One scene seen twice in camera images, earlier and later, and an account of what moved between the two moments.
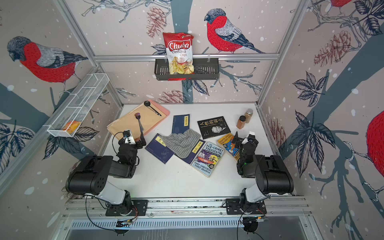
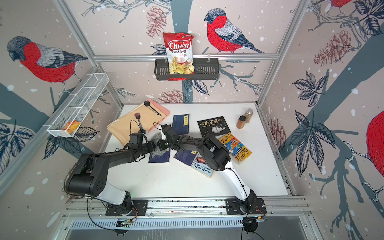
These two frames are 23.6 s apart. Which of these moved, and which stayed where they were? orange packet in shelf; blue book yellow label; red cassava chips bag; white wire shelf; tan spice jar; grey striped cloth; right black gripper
Moved: right black gripper; grey striped cloth
Stayed: red cassava chips bag; white wire shelf; orange packet in shelf; tan spice jar; blue book yellow label
